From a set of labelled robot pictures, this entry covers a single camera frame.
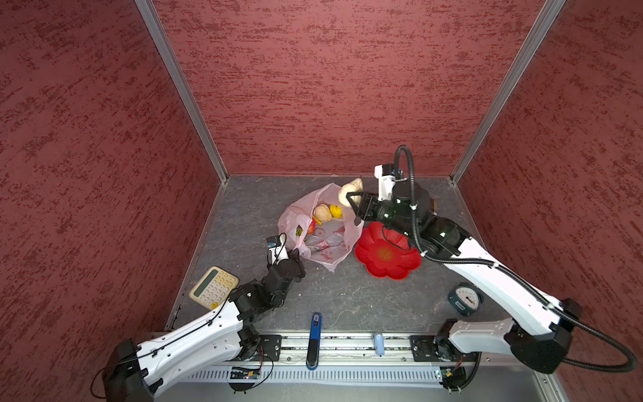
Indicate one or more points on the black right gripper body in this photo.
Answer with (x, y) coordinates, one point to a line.
(374, 208)

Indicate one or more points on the pink printed plastic bag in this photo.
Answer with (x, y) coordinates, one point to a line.
(333, 241)

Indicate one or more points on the beige garlic bulb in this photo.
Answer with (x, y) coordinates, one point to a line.
(355, 187)
(322, 214)

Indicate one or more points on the red strawberry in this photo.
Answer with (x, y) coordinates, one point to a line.
(311, 228)

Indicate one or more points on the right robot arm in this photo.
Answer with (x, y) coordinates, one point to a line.
(535, 334)

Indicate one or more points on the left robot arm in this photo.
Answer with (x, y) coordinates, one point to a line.
(142, 372)

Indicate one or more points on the yellow lemon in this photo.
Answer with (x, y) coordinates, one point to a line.
(336, 211)

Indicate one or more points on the red flower-shaped plate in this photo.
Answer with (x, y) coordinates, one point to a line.
(386, 253)

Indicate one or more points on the small light blue cylinder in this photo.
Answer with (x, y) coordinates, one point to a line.
(378, 342)

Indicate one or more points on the round teal gauge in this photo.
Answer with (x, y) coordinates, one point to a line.
(466, 299)

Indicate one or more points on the beige calculator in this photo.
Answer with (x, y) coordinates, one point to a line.
(213, 289)

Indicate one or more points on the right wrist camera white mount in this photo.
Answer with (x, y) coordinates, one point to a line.
(386, 176)

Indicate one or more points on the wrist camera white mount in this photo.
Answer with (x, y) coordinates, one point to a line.
(277, 251)
(386, 176)

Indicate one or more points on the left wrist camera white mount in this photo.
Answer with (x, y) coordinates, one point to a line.
(277, 251)

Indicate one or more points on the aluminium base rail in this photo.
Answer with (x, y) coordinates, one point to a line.
(350, 370)

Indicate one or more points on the blue black handled tool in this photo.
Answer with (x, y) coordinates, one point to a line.
(314, 343)

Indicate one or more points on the aluminium corner post right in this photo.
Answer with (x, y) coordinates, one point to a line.
(531, 44)

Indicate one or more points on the aluminium corner post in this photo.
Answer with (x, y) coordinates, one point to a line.
(531, 44)
(154, 26)

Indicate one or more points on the aluminium corner post left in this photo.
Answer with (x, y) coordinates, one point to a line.
(154, 26)

